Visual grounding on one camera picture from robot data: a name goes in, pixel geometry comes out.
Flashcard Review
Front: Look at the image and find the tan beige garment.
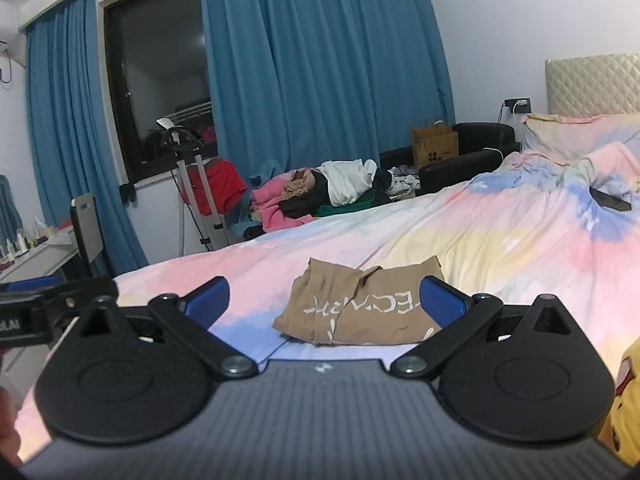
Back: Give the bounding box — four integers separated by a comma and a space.
272, 256, 444, 346

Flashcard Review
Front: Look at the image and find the white desk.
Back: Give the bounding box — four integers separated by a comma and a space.
1, 226, 78, 405

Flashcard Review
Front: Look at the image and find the pink garment in pile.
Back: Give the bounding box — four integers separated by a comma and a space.
250, 171, 314, 233

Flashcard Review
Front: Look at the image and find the red garment on rack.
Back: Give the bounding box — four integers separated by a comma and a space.
186, 158, 247, 216

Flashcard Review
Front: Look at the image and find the pastel tie-dye bed sheet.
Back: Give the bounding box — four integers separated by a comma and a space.
117, 142, 639, 377

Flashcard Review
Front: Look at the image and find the blue curtain left panel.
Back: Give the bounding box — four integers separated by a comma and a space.
26, 0, 149, 275

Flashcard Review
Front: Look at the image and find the blue curtain panel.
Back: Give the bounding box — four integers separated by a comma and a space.
26, 0, 149, 275
201, 0, 454, 176

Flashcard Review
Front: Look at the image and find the black garment in pile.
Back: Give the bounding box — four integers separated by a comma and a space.
279, 169, 392, 219

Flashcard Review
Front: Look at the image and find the black sofa chair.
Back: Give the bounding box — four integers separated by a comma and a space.
380, 122, 521, 195

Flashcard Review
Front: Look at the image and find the brown paper bag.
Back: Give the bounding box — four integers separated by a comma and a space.
411, 120, 459, 169

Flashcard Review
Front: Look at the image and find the white garment in pile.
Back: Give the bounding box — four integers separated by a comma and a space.
318, 159, 378, 207

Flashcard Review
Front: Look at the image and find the black phone on bed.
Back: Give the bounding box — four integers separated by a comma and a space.
589, 188, 632, 212

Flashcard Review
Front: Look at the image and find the yellow plush toy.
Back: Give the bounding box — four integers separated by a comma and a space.
598, 340, 640, 467

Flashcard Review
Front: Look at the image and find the pastel pillow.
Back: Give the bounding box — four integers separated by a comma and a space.
520, 113, 639, 162

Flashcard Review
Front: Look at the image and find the dark window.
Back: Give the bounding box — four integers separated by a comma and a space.
104, 0, 218, 183

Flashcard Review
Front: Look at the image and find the white air conditioner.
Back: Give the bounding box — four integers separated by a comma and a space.
0, 1, 26, 68

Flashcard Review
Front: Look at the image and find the blue curtain right panel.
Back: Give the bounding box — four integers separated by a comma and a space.
201, 0, 454, 176

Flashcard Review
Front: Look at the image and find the wall power outlet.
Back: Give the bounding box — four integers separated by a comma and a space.
503, 98, 532, 115

